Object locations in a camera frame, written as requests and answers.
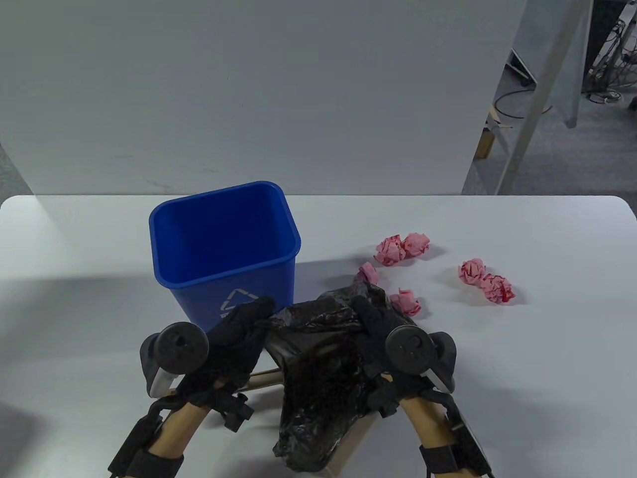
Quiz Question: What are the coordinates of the person's left hand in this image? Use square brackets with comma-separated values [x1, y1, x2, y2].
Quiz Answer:
[177, 296, 277, 405]

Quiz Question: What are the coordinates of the person's right hand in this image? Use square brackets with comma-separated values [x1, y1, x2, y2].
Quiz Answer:
[351, 295, 416, 418]

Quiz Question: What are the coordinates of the black plastic garbage bag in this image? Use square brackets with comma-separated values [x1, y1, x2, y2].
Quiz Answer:
[259, 279, 400, 473]

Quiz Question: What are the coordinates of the person's left forearm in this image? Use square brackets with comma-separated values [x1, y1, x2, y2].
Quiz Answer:
[127, 396, 212, 478]

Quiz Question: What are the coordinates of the person's right forearm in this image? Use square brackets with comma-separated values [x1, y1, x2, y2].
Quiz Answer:
[398, 396, 468, 478]

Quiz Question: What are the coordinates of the black right wrist controller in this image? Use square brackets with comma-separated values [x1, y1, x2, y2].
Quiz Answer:
[386, 325, 457, 394]

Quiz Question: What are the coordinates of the black wrist controller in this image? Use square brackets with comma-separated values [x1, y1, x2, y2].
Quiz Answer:
[386, 325, 457, 394]
[139, 322, 210, 398]

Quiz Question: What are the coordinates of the black left wrist controller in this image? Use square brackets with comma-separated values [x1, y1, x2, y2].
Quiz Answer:
[139, 322, 210, 398]

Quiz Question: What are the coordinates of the blue plastic recycling bin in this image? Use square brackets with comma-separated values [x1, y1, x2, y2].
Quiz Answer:
[148, 180, 302, 333]

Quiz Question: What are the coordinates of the wooden furniture leg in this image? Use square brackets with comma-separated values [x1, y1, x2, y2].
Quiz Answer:
[473, 107, 514, 160]

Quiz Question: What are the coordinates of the grey leaning panel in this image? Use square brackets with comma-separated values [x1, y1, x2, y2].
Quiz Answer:
[495, 0, 595, 196]

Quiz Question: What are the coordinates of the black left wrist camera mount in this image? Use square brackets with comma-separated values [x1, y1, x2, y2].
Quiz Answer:
[208, 387, 255, 433]

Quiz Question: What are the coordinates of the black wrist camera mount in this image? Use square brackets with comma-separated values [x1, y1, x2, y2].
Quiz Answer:
[423, 387, 494, 478]
[208, 387, 255, 433]

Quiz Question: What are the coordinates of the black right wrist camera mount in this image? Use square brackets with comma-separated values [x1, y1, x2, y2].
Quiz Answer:
[423, 387, 494, 478]

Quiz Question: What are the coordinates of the black floor cable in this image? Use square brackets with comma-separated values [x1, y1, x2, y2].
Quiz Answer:
[492, 87, 554, 120]

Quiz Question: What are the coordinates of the tangled cable bundle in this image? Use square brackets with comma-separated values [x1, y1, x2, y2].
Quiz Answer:
[581, 15, 637, 108]

